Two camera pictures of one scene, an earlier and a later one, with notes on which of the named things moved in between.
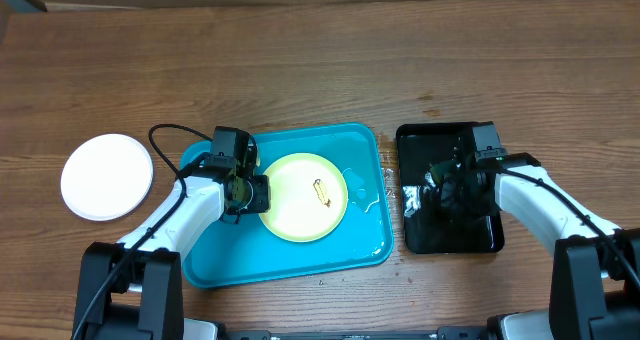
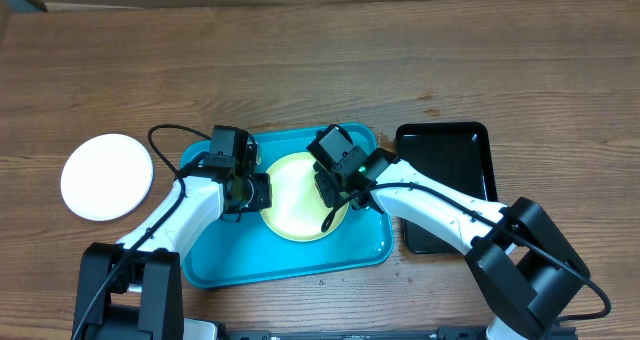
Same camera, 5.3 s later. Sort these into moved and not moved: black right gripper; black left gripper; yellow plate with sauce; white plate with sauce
Moved: black right gripper
Not moved: yellow plate with sauce; white plate with sauce; black left gripper
